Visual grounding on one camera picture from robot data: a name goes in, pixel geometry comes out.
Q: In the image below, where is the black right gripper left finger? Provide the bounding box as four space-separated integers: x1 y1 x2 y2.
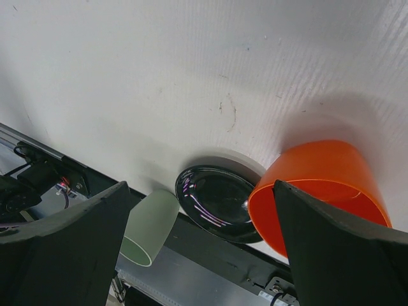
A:
1 182 131 305

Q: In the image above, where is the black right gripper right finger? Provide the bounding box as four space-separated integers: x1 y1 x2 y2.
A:
273 180 407 305

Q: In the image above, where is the black round plate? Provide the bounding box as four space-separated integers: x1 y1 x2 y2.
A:
175 164 262 244

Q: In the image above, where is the light green cup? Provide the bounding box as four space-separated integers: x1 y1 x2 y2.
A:
120 190 180 267

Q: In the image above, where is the white slotted cable duct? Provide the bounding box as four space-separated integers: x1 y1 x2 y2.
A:
258 291 300 306

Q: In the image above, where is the orange plastic bowl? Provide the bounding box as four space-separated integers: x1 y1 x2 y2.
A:
248 140 391 256

